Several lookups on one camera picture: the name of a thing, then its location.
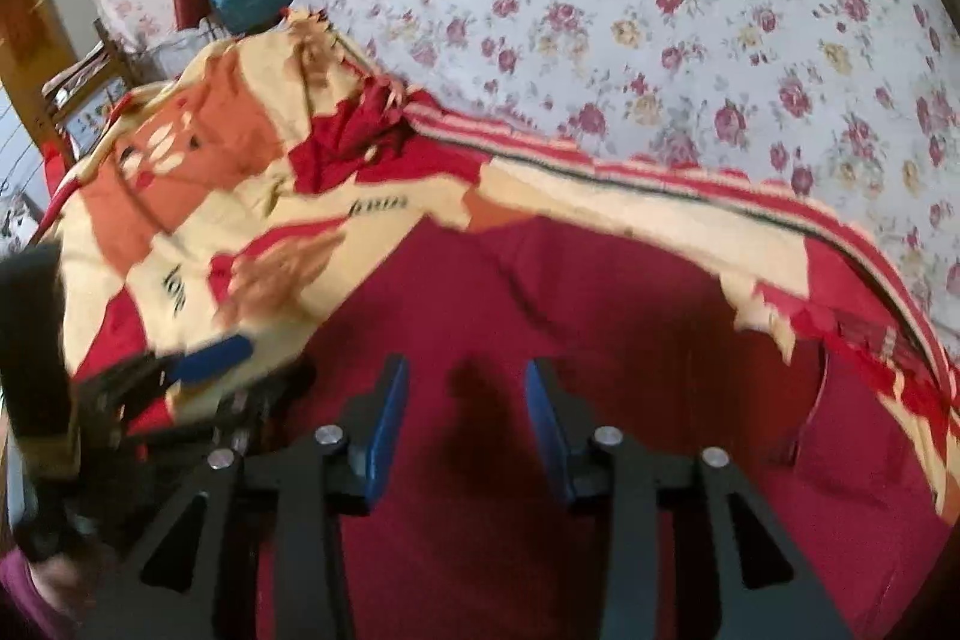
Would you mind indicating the dark red garment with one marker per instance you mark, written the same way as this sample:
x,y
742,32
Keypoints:
x,y
487,295

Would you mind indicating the person's left forearm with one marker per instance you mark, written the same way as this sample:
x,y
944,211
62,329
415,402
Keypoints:
x,y
22,599

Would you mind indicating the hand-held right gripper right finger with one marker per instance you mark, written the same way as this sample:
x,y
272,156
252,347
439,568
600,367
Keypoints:
x,y
541,430

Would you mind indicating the wooden chair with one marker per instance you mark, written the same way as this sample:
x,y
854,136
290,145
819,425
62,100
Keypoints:
x,y
105,66

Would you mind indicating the wooden door frame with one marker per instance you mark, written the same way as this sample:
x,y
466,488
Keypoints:
x,y
22,48

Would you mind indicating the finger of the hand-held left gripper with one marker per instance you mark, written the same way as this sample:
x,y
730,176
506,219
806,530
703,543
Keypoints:
x,y
255,396
214,356

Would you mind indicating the white floral bedsheet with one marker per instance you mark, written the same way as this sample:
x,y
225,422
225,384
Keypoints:
x,y
600,10

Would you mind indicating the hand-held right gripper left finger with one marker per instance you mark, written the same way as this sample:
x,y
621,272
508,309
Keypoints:
x,y
385,437

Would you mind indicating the orange cream printed blanket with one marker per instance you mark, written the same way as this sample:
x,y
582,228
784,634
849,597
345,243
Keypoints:
x,y
225,108

